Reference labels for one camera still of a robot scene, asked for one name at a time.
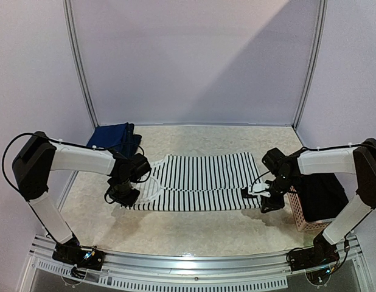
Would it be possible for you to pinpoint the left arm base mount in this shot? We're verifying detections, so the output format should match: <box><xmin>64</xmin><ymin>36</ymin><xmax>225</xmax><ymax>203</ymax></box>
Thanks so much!
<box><xmin>52</xmin><ymin>237</ymin><xmax>106</xmax><ymax>271</ymax></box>

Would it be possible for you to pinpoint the aluminium corner post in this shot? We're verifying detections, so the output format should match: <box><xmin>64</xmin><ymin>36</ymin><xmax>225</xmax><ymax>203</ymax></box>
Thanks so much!
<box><xmin>291</xmin><ymin>0</ymin><xmax>328</xmax><ymax>132</ymax></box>
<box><xmin>63</xmin><ymin>0</ymin><xmax>99</xmax><ymax>128</ymax></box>

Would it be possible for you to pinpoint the pink perforated laundry basket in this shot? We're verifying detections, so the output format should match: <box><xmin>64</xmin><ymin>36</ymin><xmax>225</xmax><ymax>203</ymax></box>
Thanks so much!
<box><xmin>287</xmin><ymin>186</ymin><xmax>333</xmax><ymax>232</ymax></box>

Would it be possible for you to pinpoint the right aluminium corner post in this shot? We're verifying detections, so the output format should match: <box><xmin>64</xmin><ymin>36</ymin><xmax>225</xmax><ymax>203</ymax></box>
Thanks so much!
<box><xmin>291</xmin><ymin>0</ymin><xmax>328</xmax><ymax>132</ymax></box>

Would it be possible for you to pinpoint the black garment in basket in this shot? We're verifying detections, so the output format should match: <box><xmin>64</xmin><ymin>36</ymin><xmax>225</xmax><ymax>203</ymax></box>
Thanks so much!
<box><xmin>294</xmin><ymin>173</ymin><xmax>349</xmax><ymax>222</ymax></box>

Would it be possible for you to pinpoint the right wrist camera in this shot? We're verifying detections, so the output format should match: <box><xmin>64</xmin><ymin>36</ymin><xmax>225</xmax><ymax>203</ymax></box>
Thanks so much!
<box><xmin>241</xmin><ymin>182</ymin><xmax>271</xmax><ymax>199</ymax></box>

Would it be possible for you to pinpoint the black white striped tank top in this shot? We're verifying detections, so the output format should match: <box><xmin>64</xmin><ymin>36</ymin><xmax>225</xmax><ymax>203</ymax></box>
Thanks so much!
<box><xmin>132</xmin><ymin>152</ymin><xmax>261</xmax><ymax>212</ymax></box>

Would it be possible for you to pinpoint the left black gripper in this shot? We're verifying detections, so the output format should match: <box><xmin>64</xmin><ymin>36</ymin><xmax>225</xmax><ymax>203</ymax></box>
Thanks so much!
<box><xmin>106</xmin><ymin>178</ymin><xmax>140</xmax><ymax>207</ymax></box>

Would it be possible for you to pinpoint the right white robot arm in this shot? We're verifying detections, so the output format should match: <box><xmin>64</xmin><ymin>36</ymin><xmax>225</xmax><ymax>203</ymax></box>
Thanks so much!
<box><xmin>251</xmin><ymin>138</ymin><xmax>376</xmax><ymax>265</ymax></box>

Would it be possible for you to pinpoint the folded blue garment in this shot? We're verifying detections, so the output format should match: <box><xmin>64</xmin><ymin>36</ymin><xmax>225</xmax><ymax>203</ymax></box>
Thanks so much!
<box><xmin>86</xmin><ymin>122</ymin><xmax>142</xmax><ymax>158</ymax></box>

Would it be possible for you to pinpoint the aluminium front rail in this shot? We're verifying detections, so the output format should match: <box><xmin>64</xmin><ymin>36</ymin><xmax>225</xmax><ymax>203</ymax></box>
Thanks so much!
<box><xmin>18</xmin><ymin>236</ymin><xmax>376</xmax><ymax>291</ymax></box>

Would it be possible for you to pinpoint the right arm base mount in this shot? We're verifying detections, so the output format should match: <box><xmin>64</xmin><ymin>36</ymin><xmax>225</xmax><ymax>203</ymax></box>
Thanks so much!
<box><xmin>286</xmin><ymin>234</ymin><xmax>350</xmax><ymax>274</ymax></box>

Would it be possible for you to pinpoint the left aluminium corner post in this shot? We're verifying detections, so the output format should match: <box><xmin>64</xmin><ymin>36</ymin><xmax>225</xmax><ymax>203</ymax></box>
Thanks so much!
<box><xmin>63</xmin><ymin>0</ymin><xmax>99</xmax><ymax>128</ymax></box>

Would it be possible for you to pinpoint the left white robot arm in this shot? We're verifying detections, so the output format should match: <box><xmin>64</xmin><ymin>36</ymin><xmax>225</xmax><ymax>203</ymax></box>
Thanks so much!
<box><xmin>12</xmin><ymin>131</ymin><xmax>150</xmax><ymax>264</ymax></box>

